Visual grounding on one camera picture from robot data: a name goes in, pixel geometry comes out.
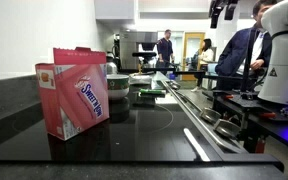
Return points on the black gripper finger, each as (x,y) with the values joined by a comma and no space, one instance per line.
(231,9)
(216,13)

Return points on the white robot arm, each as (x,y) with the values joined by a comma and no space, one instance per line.
(284,66)

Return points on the white mug green band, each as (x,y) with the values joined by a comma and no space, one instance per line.
(117,90)

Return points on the man in blue jacket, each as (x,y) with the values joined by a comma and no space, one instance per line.
(237,50)

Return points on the yellow door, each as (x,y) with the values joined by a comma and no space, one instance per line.
(193,50)

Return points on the woman in white top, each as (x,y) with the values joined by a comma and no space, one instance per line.
(205,56)

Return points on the standing man dark clothes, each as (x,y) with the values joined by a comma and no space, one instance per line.
(165,50)

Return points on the stainless steel appliance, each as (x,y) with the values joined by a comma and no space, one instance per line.
(130,46)

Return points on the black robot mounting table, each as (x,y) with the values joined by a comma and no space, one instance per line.
(250,103)

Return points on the silver stove knob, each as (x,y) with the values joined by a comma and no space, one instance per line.
(210,115)
(227,128)

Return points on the stove control panel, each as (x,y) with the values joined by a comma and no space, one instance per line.
(197,116)

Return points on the silver kettle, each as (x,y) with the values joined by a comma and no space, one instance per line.
(111,66)

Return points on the red clamp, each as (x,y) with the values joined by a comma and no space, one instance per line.
(260,145)

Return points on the pink Sweet'N Low box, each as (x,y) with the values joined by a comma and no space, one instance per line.
(72,100)

